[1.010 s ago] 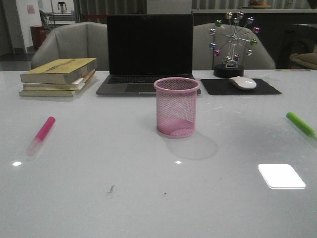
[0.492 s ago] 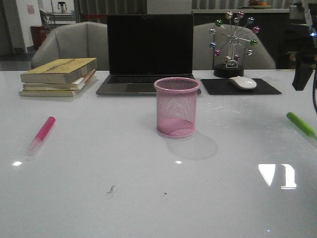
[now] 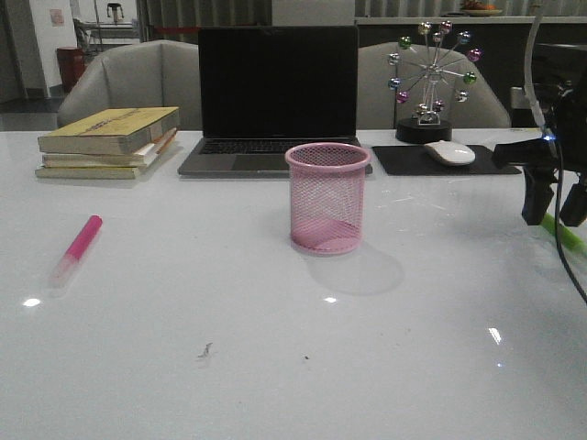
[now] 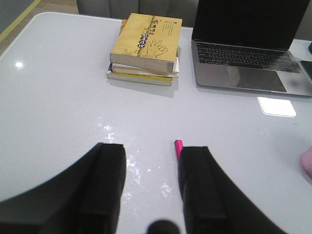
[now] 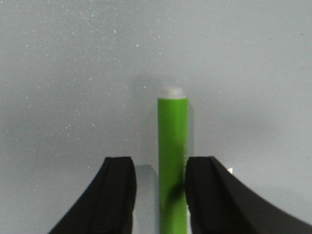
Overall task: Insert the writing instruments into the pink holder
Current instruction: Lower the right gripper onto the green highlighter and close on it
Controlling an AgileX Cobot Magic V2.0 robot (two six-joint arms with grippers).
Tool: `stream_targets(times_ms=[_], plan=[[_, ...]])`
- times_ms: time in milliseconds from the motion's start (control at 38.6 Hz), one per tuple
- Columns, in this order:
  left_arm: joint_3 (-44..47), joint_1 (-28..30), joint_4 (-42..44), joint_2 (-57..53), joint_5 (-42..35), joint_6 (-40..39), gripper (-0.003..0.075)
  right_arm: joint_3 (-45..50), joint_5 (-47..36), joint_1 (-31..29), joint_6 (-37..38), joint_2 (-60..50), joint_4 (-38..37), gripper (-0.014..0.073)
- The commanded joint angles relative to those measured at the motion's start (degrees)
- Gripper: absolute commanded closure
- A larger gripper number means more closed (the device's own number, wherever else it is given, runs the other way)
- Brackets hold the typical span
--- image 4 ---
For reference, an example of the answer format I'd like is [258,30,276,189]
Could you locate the pink highlighter pen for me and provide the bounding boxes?
[174,138,183,161]

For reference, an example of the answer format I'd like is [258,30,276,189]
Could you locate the bottom book in stack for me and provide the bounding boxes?
[106,71,173,86]

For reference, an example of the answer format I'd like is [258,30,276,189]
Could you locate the black mouse pad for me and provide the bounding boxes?
[300,60,312,79]

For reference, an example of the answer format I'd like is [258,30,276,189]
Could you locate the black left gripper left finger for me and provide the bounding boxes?
[0,143,126,234]

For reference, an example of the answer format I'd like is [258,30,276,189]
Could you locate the middle book in stack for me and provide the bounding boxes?
[108,48,179,78]

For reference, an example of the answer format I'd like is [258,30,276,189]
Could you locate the pink mesh pen holder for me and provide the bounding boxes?
[299,147,312,183]

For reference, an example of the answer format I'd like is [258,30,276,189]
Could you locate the yellow top book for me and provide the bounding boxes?
[110,13,182,73]

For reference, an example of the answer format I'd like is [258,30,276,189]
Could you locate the grey laptop with black screen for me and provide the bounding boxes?
[192,0,312,97]

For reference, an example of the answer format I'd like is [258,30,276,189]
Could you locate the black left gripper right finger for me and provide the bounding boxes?
[178,147,284,234]

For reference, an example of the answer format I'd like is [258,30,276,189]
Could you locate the grey left armchair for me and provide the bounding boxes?
[77,0,198,27]

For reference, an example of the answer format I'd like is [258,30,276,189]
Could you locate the book in stack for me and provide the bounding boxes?
[108,48,179,78]
[106,71,173,86]

